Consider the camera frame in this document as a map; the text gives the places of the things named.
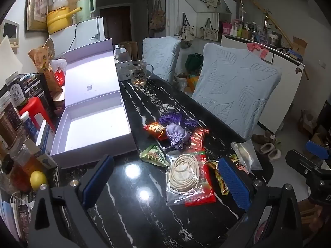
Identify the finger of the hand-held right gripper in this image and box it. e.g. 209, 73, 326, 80
286, 149, 327, 178
305, 141, 331, 161

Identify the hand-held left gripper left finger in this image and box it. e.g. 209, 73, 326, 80
28, 154, 122, 248

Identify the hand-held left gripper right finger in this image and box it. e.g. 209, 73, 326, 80
217, 157, 303, 248

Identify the long red sauce packet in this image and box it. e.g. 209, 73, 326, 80
185, 147, 217, 207

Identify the bagged white cord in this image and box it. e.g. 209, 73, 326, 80
165, 153, 205, 207

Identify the white gift box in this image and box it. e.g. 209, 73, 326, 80
50, 39, 137, 162

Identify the dark red snack packet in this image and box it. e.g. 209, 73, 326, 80
190, 128, 210, 149

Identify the green triangle snack packet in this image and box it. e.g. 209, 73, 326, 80
139, 143, 171, 167

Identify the purple satin tassel pouch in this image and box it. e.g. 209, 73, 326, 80
158, 113, 199, 151

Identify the red gold patterned pouch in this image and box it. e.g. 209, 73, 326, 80
143, 122, 166, 141

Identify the gold candy wrapper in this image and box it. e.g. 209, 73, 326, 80
207, 160, 230, 195

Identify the beige slipper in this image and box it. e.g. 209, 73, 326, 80
267, 148, 282, 162
260, 143, 275, 156

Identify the yellow lemon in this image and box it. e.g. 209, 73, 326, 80
30, 171, 48, 192

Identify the white chest cabinet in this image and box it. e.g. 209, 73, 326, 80
221, 35, 305, 135

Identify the white medicine box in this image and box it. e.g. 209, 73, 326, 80
35, 120, 56, 155

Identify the blue white tube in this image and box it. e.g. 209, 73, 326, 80
21, 111, 39, 140

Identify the large light blue chair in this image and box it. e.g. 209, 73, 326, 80
191, 43, 282, 141

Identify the red plastic bottle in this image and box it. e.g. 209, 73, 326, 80
19, 97, 56, 132

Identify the brown powder jar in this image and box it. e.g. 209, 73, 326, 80
0, 102, 22, 149

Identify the orange plastic bag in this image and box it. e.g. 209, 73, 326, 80
187, 74, 201, 91

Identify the red snack bag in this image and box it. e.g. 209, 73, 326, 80
52, 66, 66, 86

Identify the black printed box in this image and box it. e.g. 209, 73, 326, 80
14, 73, 56, 114

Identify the glass mug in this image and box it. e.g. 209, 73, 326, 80
127, 60, 154, 87

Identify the pink bow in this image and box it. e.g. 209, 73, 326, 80
247, 43, 271, 60

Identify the purple label jar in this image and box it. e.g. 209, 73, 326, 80
5, 74, 28, 106

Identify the green bag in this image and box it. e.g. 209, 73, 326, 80
185, 53, 205, 74

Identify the row of cosmetic bottles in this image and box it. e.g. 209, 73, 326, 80
222, 19, 282, 47

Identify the brown paper bag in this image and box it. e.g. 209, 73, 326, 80
28, 47, 64, 93

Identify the small light blue chair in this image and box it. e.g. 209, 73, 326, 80
142, 36, 181, 83

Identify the bamboo pole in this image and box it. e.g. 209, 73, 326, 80
234, 0, 309, 80

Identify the woven straw fan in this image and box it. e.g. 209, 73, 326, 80
43, 38, 55, 57

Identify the white fridge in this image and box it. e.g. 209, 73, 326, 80
49, 18, 105, 57

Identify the beige tote bag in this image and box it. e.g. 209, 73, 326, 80
180, 13, 195, 42
199, 18, 220, 42

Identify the white foam board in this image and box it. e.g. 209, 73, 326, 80
0, 36, 22, 83

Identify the tall glass bottle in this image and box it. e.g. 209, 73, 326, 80
238, 0, 245, 24

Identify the dark wooden door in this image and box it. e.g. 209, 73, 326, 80
100, 6, 131, 44

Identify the yellow pot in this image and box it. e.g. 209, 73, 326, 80
46, 6, 83, 35

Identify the green electric kettle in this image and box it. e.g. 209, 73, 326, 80
76, 0, 97, 24

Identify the brown patterned hanging bag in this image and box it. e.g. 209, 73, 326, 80
149, 0, 166, 31

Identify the star shaped hanging bag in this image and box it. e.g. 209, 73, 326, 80
196, 0, 221, 9

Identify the framed picture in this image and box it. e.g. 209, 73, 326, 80
25, 0, 50, 33

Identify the black power cord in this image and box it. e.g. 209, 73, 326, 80
68, 23, 78, 55

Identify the wall intercom monitor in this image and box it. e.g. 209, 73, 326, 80
0, 19, 20, 47

